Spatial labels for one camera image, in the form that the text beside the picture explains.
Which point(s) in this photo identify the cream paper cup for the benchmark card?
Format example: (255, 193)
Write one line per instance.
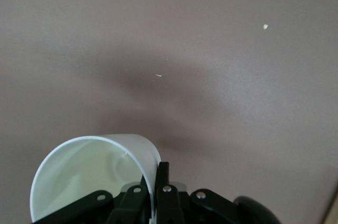
(79, 168)

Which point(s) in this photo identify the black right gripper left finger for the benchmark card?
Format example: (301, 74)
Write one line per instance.
(132, 203)

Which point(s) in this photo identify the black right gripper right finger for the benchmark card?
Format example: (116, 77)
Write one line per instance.
(169, 203)

